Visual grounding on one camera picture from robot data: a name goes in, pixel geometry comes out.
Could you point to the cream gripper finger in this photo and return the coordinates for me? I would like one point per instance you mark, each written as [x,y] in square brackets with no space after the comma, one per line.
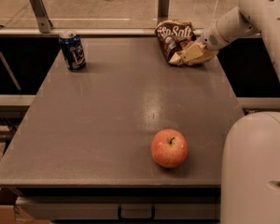
[176,59]
[194,51]

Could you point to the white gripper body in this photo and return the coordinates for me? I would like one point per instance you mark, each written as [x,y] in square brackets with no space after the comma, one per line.
[210,41]

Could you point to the brown sea salt chip bag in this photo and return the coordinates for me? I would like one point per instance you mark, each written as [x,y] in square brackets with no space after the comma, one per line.
[174,36]

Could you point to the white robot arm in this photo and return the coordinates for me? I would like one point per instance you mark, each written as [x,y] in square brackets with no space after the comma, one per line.
[250,176]

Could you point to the red apple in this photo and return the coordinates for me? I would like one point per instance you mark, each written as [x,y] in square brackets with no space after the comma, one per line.
[169,148]

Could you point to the blue soda can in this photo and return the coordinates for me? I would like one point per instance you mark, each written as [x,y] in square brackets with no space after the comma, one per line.
[72,50]

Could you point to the cardboard box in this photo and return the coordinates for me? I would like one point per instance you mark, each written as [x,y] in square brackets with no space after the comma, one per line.
[10,213]

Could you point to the middle metal rail bracket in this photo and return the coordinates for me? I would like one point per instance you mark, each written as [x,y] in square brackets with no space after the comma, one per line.
[163,10]

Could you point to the metal rail bracket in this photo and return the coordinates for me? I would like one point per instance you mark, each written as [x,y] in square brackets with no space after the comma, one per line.
[163,10]
[42,18]

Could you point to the left metal rail bracket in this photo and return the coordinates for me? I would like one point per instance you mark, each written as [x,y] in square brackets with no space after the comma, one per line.
[42,18]

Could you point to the grey drawer with black handle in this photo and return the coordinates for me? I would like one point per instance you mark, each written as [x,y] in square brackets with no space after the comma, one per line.
[66,208]

